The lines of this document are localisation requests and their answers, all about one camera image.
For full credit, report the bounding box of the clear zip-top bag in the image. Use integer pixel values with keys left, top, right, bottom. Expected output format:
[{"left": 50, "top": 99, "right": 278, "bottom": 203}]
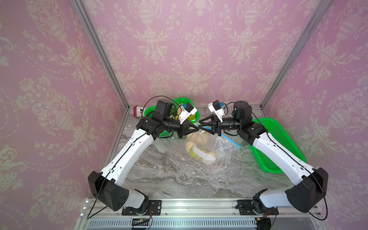
[{"left": 185, "top": 130, "right": 241, "bottom": 163}]

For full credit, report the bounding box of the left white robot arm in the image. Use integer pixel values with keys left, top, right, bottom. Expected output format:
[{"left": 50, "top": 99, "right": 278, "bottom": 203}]
[{"left": 88, "top": 100, "right": 199, "bottom": 213}]

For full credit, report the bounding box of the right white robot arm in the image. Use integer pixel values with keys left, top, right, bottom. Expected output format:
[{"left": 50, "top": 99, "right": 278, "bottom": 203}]
[{"left": 199, "top": 100, "right": 329, "bottom": 214}]

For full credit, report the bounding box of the cream pear in bag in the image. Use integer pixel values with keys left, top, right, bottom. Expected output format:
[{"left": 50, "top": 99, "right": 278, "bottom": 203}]
[{"left": 185, "top": 141, "right": 197, "bottom": 153}]

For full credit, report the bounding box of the green basket with produce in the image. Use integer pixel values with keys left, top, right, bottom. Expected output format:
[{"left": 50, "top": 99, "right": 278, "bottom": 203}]
[{"left": 137, "top": 95, "right": 199, "bottom": 139}]

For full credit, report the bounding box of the pink white bottle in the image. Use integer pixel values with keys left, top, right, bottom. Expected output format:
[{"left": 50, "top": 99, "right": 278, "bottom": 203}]
[{"left": 133, "top": 106, "right": 147, "bottom": 118}]

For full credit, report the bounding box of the empty green basket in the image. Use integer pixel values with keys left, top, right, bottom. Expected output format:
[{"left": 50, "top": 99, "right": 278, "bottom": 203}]
[{"left": 250, "top": 117, "right": 306, "bottom": 174}]

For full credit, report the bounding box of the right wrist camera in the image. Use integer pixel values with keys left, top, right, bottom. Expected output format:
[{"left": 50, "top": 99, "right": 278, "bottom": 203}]
[{"left": 208, "top": 100, "right": 225, "bottom": 122}]

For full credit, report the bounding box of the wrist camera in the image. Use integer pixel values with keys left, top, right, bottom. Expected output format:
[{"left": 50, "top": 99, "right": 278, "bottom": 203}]
[
  {"left": 208, "top": 100, "right": 225, "bottom": 122},
  {"left": 178, "top": 103, "right": 197, "bottom": 124}
]

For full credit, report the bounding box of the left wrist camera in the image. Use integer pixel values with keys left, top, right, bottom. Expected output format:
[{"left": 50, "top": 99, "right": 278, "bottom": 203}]
[{"left": 178, "top": 103, "right": 197, "bottom": 124}]

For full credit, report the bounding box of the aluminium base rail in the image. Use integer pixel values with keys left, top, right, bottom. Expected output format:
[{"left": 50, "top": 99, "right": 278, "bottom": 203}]
[{"left": 75, "top": 197, "right": 327, "bottom": 230}]

